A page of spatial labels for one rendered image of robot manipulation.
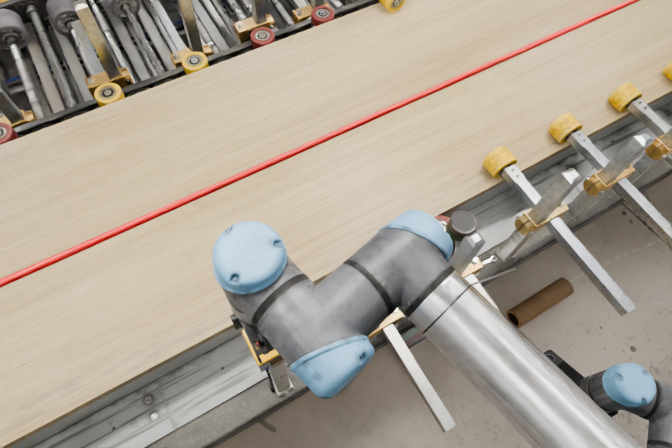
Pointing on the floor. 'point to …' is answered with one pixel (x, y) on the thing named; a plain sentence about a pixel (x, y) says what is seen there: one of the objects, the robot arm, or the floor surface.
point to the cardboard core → (540, 302)
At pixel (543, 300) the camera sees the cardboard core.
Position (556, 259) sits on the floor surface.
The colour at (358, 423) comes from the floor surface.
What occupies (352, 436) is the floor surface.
